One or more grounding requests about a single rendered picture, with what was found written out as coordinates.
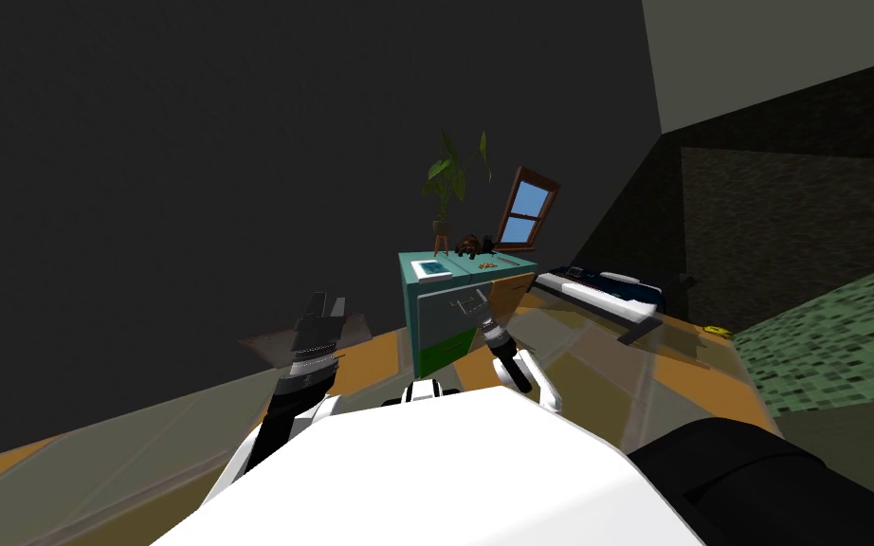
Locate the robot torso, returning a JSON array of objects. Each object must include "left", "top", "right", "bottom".
[{"left": 150, "top": 378, "right": 711, "bottom": 546}]

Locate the bed with dark blue cover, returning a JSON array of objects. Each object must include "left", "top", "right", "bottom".
[{"left": 531, "top": 263, "right": 701, "bottom": 348}]

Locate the white and blue book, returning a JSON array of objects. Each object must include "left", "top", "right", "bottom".
[{"left": 410, "top": 258, "right": 455, "bottom": 283}]

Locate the green drawer front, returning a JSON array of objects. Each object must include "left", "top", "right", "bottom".
[{"left": 417, "top": 327, "right": 480, "bottom": 380}]

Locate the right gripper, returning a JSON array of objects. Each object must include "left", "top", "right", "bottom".
[{"left": 470, "top": 287, "right": 498, "bottom": 330}]

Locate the dark brown lumpy object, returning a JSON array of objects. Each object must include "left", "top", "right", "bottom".
[{"left": 454, "top": 233, "right": 496, "bottom": 262}]

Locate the brown framed window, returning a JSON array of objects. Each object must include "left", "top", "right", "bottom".
[{"left": 492, "top": 165, "right": 562, "bottom": 256}]

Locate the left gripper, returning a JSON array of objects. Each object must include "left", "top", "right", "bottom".
[{"left": 292, "top": 291, "right": 348, "bottom": 354}]

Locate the teal cabinet with drawers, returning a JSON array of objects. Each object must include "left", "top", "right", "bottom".
[{"left": 396, "top": 249, "right": 541, "bottom": 381}]

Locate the orange drawer front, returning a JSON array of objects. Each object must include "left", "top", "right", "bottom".
[{"left": 489, "top": 272, "right": 537, "bottom": 327}]

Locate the grey drawer front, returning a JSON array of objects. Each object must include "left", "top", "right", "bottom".
[{"left": 415, "top": 284, "right": 495, "bottom": 358}]

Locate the green potted plant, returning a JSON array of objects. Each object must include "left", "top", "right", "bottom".
[{"left": 421, "top": 130, "right": 496, "bottom": 259}]

